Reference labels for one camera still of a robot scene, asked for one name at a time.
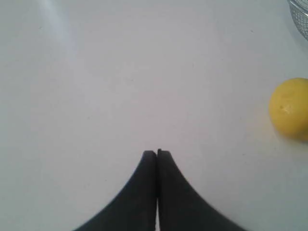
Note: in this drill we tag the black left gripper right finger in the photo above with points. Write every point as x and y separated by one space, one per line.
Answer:
180 207

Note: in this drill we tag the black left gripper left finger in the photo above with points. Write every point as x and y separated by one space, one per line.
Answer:
134 208

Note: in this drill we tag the steel wire mesh basket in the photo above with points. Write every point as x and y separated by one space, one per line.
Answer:
299 14

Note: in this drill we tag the yellow lemon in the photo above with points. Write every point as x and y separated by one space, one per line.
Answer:
288 109

